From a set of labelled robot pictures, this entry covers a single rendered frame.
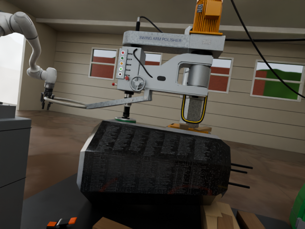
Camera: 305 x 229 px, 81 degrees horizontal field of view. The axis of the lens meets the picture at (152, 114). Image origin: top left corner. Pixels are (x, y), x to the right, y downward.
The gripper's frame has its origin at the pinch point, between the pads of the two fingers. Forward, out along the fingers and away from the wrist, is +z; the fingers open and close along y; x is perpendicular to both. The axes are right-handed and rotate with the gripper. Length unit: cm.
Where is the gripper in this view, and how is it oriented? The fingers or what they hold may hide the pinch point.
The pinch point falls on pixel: (45, 106)
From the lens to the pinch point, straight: 222.0
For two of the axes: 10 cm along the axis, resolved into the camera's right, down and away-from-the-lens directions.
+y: 9.7, 2.1, 1.2
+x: -1.0, -1.0, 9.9
